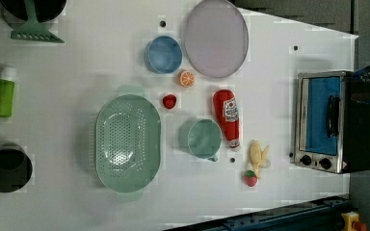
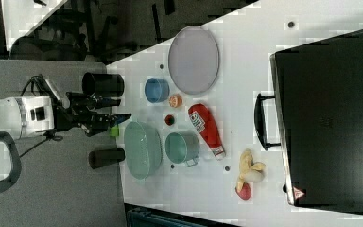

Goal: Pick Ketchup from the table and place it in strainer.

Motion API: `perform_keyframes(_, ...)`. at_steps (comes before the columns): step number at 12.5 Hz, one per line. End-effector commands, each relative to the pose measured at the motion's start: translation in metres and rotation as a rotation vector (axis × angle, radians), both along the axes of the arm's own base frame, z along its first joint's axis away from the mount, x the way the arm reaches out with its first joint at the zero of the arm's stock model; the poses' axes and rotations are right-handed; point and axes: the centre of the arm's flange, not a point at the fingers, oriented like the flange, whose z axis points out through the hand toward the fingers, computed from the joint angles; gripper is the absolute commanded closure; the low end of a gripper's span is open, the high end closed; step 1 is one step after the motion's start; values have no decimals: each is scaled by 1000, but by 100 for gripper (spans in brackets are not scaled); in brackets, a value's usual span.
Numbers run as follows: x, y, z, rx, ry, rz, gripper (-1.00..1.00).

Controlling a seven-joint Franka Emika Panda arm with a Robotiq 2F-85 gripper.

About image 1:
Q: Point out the green white bottle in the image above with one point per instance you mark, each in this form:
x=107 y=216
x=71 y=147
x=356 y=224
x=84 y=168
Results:
x=7 y=85

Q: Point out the red apple toy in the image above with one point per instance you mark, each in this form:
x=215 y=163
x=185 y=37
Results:
x=250 y=178

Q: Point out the blue bowl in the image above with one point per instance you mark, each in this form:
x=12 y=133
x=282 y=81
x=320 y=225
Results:
x=163 y=55

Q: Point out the orange slice toy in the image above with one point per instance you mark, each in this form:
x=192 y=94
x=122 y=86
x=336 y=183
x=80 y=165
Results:
x=186 y=78

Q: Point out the peeled banana toy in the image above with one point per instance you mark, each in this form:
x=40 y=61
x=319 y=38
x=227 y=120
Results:
x=259 y=157

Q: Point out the green spatula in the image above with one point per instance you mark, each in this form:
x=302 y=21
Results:
x=32 y=29

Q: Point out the lilac round plate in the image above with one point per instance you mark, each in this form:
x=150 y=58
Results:
x=216 y=38

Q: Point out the black cylinder container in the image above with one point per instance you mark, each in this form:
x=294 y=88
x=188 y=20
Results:
x=15 y=169

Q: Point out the red plush ketchup bottle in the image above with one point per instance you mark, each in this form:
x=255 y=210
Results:
x=227 y=113

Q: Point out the green cup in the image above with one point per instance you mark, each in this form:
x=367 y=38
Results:
x=203 y=139

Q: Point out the green oval strainer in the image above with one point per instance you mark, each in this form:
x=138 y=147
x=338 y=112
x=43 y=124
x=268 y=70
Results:
x=127 y=145

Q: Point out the black pot top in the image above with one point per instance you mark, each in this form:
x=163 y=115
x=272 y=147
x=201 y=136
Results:
x=46 y=10

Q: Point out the silver toaster oven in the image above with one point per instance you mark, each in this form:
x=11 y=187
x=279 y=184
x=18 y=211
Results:
x=332 y=130

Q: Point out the yellow red clamp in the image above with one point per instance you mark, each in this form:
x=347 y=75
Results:
x=352 y=222

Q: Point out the blue rail frame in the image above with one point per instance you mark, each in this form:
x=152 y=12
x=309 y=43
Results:
x=316 y=215

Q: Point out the red strawberry toy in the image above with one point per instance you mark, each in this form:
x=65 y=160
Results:
x=169 y=101

